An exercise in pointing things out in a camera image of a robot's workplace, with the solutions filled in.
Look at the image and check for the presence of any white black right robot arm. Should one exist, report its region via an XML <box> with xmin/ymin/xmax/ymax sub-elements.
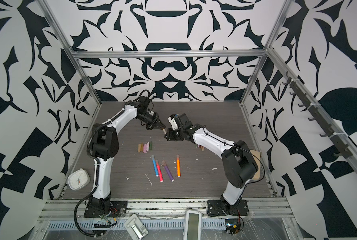
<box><xmin>164</xmin><ymin>114</ymin><xmax>260</xmax><ymax>217</ymax></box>

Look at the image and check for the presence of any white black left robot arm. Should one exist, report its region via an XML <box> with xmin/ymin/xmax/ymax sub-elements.
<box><xmin>86</xmin><ymin>96</ymin><xmax>165</xmax><ymax>217</ymax></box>

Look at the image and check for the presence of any blue highlighter pen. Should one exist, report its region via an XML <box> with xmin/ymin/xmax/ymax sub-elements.
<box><xmin>151</xmin><ymin>155</ymin><xmax>159</xmax><ymax>177</ymax></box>

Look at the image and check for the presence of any orange highlighter pen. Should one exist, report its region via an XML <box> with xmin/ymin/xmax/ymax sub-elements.
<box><xmin>176</xmin><ymin>155</ymin><xmax>181</xmax><ymax>178</ymax></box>

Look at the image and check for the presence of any purple highlighter pen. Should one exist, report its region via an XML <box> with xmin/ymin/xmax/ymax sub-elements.
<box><xmin>162</xmin><ymin>161</ymin><xmax>174</xmax><ymax>182</ymax></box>

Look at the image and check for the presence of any pink red highlighter pen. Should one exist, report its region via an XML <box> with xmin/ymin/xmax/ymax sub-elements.
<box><xmin>156</xmin><ymin>160</ymin><xmax>163</xmax><ymax>183</ymax></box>

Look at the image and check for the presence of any beige foam block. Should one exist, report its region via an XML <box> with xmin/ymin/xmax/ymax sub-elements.
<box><xmin>250</xmin><ymin>150</ymin><xmax>262</xmax><ymax>182</ymax></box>

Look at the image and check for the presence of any white square clock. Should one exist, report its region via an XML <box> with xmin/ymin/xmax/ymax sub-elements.
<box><xmin>67</xmin><ymin>169</ymin><xmax>90</xmax><ymax>191</ymax></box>

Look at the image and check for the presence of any white rectangular tablet device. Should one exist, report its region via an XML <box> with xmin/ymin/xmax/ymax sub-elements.
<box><xmin>183</xmin><ymin>210</ymin><xmax>202</xmax><ymax>240</ymax></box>

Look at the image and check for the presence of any small circuit board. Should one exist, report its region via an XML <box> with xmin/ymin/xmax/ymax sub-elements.
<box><xmin>225</xmin><ymin>217</ymin><xmax>244</xmax><ymax>235</ymax></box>

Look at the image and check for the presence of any white clamp bracket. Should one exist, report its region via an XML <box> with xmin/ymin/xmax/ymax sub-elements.
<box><xmin>124</xmin><ymin>214</ymin><xmax>148</xmax><ymax>240</ymax></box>

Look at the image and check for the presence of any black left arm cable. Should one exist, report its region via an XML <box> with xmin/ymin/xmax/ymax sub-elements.
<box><xmin>74</xmin><ymin>187</ymin><xmax>107</xmax><ymax>238</ymax></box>

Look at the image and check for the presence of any black wall hook rail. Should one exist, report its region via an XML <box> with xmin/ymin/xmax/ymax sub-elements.
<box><xmin>283</xmin><ymin>73</ymin><xmax>353</xmax><ymax>159</ymax></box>

